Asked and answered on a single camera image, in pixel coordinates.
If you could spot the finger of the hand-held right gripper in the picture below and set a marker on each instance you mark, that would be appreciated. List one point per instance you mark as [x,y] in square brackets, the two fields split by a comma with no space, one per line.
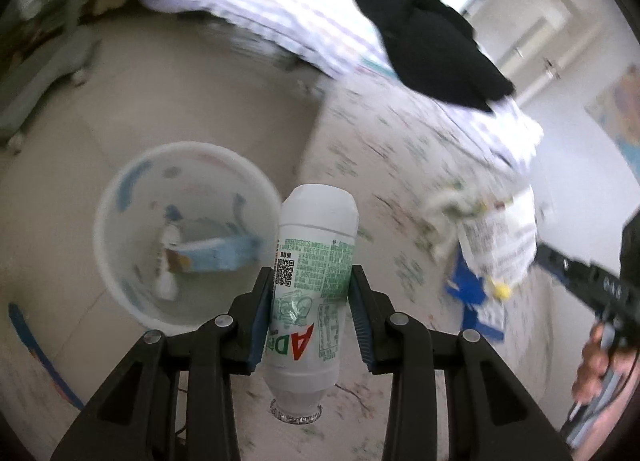
[575,273]

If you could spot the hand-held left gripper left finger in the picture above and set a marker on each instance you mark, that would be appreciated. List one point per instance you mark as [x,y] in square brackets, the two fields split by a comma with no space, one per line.
[259,313]

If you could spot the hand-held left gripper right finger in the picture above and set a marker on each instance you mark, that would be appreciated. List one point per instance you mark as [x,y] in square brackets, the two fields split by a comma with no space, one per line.
[361,321]

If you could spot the white plastic bottle green label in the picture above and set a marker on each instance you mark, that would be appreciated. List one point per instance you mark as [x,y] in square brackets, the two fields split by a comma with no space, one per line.
[310,291]

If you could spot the white printed bag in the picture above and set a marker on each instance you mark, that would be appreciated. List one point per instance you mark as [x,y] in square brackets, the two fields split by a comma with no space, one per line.
[500,236]

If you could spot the white plastic bin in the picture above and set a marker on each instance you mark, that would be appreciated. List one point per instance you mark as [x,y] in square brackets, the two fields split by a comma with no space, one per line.
[130,241]

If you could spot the person's right hand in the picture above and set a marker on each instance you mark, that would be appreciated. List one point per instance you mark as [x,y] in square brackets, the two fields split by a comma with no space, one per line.
[592,366]

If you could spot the light blue carton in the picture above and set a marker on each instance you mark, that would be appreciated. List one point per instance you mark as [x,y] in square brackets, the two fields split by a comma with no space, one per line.
[220,253]

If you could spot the blue printed packet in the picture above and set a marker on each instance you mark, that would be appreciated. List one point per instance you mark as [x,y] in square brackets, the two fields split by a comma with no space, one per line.
[472,291]

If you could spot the floral bed sheet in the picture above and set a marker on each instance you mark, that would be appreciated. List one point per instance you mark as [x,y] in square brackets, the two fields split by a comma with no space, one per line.
[390,161]

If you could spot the white door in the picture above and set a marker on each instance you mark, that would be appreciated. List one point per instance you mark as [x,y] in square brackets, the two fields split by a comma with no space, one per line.
[540,16]

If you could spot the black garment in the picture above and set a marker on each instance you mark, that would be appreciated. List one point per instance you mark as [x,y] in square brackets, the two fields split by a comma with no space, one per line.
[430,36]

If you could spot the grey wheeled chair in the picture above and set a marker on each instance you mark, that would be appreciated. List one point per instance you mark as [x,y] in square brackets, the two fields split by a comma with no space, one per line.
[40,61]

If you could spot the wall poster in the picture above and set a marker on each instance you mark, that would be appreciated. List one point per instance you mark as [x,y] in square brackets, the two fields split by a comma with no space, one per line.
[617,111]

